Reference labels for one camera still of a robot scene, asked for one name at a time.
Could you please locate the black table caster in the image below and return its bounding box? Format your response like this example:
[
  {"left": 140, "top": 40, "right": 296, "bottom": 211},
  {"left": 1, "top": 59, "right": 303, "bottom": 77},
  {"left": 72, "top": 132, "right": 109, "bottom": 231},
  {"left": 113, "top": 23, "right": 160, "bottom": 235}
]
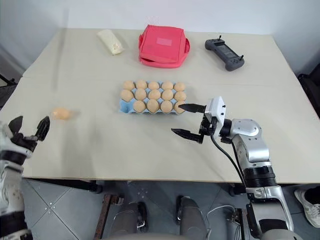
[
  {"left": 228, "top": 183, "right": 247, "bottom": 198},
  {"left": 87, "top": 180, "right": 104, "bottom": 195}
]

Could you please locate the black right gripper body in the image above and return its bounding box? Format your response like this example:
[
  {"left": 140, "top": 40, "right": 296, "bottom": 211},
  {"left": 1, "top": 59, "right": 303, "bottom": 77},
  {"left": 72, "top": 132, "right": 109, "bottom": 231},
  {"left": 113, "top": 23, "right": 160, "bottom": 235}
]
[{"left": 198, "top": 112, "right": 219, "bottom": 138}]

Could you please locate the grey handheld remote controller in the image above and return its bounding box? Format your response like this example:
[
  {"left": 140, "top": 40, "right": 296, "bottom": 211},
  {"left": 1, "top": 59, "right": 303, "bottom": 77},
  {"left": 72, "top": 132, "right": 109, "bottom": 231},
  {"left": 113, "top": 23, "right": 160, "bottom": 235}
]
[{"left": 204, "top": 34, "right": 246, "bottom": 72}]

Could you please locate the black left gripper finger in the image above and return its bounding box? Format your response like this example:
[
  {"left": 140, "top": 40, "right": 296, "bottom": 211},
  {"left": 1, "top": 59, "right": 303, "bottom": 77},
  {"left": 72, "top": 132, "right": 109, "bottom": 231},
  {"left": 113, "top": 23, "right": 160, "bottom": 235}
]
[
  {"left": 34, "top": 115, "right": 52, "bottom": 143},
  {"left": 8, "top": 115, "right": 25, "bottom": 138}
]

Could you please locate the white powder bag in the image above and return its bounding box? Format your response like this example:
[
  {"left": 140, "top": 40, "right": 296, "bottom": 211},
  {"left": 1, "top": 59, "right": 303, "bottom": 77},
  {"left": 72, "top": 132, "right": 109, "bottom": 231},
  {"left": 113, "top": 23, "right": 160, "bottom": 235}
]
[{"left": 96, "top": 29, "right": 126, "bottom": 57}]

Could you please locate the white sneaker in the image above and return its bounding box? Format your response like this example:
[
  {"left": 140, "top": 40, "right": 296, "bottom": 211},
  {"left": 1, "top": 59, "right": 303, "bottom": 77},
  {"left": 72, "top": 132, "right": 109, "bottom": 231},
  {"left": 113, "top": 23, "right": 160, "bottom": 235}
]
[{"left": 294, "top": 188, "right": 320, "bottom": 229}]

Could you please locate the rusty metal bar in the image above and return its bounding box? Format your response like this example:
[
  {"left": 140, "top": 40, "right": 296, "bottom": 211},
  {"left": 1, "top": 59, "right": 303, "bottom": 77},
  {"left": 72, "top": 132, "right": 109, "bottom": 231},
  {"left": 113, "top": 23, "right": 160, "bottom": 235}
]
[
  {"left": 94, "top": 193, "right": 119, "bottom": 240},
  {"left": 232, "top": 207, "right": 251, "bottom": 240}
]

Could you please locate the blue egg carton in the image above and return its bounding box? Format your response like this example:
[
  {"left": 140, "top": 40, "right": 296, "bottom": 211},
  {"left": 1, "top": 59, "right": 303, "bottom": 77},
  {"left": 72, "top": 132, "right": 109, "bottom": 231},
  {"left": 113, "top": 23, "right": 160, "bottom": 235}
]
[{"left": 118, "top": 80, "right": 187, "bottom": 117}]

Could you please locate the grey rounded shape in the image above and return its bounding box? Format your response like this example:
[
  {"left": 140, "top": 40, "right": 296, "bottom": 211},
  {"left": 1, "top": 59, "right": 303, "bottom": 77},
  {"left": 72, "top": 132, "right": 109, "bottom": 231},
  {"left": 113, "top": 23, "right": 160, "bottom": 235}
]
[
  {"left": 107, "top": 201, "right": 148, "bottom": 240},
  {"left": 175, "top": 195, "right": 209, "bottom": 238}
]

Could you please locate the black stand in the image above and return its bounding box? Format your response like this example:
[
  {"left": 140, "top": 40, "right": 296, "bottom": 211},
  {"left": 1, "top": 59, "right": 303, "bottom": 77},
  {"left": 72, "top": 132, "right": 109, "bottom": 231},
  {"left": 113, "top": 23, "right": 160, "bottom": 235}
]
[{"left": 0, "top": 72, "right": 20, "bottom": 111}]

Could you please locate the black chair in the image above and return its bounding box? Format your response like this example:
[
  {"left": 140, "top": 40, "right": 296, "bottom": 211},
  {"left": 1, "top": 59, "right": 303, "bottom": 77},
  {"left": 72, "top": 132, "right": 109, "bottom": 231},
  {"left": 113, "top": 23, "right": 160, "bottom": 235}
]
[{"left": 296, "top": 63, "right": 320, "bottom": 111}]

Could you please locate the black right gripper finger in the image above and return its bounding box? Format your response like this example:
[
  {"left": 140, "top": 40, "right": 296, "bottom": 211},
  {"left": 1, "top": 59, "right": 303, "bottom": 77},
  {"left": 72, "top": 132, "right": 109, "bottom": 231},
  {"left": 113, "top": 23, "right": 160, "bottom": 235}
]
[
  {"left": 178, "top": 102, "right": 208, "bottom": 114},
  {"left": 170, "top": 127, "right": 204, "bottom": 145}
]

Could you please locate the white floor cable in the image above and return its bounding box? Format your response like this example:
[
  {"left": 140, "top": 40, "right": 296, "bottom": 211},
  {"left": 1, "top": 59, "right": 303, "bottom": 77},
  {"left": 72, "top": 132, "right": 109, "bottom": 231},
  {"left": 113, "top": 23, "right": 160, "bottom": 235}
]
[{"left": 205, "top": 204, "right": 236, "bottom": 240}]

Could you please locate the pink fabric bag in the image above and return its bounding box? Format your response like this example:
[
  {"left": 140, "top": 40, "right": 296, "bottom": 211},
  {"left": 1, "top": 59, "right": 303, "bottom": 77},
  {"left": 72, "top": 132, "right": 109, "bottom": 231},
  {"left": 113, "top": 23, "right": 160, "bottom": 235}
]
[{"left": 138, "top": 24, "right": 192, "bottom": 69}]

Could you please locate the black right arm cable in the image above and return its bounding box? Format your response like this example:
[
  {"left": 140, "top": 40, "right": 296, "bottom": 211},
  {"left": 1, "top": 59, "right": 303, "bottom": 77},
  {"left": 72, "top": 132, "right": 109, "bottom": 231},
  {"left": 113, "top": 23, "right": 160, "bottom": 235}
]
[{"left": 209, "top": 126, "right": 248, "bottom": 188}]

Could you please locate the black trouser leg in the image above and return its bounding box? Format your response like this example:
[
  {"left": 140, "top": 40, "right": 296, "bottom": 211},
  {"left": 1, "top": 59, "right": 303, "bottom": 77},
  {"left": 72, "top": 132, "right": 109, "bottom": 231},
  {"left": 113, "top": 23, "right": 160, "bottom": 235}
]
[{"left": 305, "top": 184, "right": 320, "bottom": 201}]

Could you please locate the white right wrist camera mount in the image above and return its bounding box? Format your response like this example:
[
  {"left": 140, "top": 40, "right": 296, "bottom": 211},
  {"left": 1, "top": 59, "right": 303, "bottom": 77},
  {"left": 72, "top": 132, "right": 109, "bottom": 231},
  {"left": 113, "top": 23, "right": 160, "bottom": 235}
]
[{"left": 204, "top": 95, "right": 228, "bottom": 126}]

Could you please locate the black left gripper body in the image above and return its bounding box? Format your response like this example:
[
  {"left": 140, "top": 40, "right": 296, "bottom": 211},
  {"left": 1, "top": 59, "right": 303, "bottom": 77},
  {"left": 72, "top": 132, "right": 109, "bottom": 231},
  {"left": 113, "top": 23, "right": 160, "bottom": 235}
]
[{"left": 11, "top": 132, "right": 41, "bottom": 153}]

